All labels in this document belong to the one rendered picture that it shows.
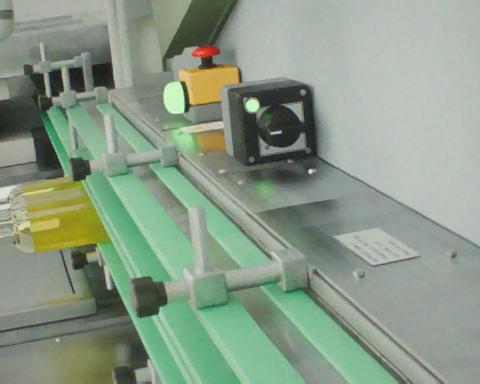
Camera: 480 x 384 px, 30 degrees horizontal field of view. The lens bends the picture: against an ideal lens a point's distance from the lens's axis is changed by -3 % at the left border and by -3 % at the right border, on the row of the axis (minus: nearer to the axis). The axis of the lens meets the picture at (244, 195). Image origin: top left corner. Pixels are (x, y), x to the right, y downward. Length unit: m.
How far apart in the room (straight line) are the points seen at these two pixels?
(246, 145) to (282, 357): 0.44
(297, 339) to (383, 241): 0.14
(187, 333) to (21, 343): 0.66
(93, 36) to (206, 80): 1.31
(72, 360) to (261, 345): 0.78
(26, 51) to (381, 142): 1.78
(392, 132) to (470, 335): 0.31
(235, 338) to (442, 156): 0.24
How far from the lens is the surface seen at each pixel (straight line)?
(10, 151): 2.69
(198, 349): 0.79
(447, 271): 0.66
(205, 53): 1.28
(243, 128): 0.99
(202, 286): 0.67
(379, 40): 0.83
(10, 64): 2.54
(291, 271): 0.69
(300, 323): 0.64
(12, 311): 1.47
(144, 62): 1.75
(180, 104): 1.28
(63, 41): 2.54
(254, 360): 0.59
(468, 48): 0.69
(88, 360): 1.35
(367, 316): 0.60
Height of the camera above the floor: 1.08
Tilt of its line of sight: 14 degrees down
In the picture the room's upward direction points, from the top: 100 degrees counter-clockwise
